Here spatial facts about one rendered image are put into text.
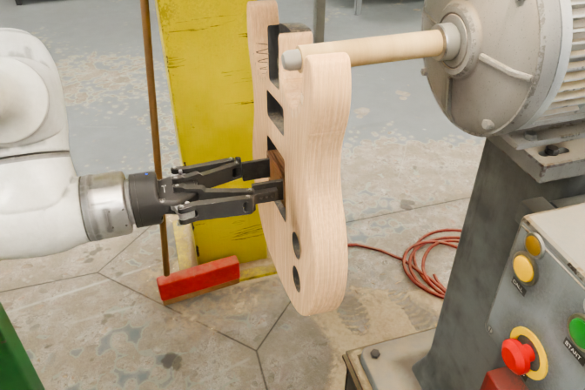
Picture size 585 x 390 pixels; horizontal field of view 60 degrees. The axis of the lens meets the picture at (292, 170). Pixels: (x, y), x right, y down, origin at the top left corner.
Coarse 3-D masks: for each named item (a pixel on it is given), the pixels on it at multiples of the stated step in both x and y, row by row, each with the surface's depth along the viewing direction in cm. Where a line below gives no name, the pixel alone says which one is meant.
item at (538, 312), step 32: (544, 224) 55; (576, 224) 55; (512, 256) 59; (544, 256) 54; (576, 256) 52; (512, 288) 60; (544, 288) 55; (576, 288) 50; (512, 320) 61; (544, 320) 55; (544, 352) 56; (576, 352) 51; (544, 384) 57; (576, 384) 52
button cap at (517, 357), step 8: (504, 344) 59; (512, 344) 58; (520, 344) 58; (504, 352) 59; (512, 352) 58; (520, 352) 57; (528, 352) 58; (504, 360) 59; (512, 360) 58; (520, 360) 57; (528, 360) 57; (512, 368) 58; (520, 368) 57; (528, 368) 57
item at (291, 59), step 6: (282, 54) 59; (288, 54) 58; (294, 54) 58; (300, 54) 58; (282, 60) 59; (288, 60) 58; (294, 60) 58; (300, 60) 58; (288, 66) 58; (294, 66) 58; (300, 66) 59
